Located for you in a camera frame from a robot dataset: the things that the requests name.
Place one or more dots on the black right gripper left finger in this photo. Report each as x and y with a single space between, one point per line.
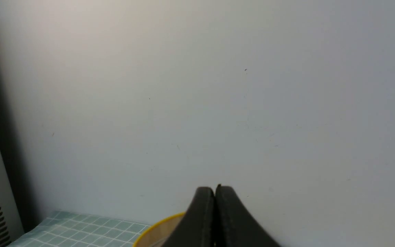
195 229

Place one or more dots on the yellow rimmed bamboo steamer basket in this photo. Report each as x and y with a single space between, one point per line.
158 233

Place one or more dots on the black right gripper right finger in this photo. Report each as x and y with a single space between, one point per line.
234 224

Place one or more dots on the green checkered tablecloth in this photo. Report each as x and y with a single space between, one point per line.
67 229

